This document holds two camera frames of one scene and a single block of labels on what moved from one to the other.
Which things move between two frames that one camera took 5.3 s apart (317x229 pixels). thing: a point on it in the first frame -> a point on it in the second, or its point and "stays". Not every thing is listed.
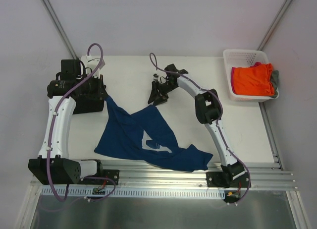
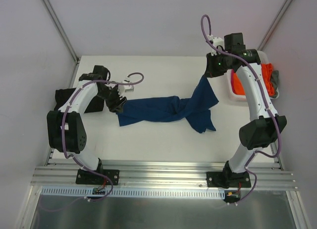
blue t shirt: x=146 y=134 -> x=196 y=109
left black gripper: x=98 y=87 -> x=114 y=97
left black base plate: x=113 y=174 stays
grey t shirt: x=275 y=80 stays
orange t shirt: x=256 y=80 stays
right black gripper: x=162 y=88 -> x=211 y=68
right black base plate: x=222 y=179 stays
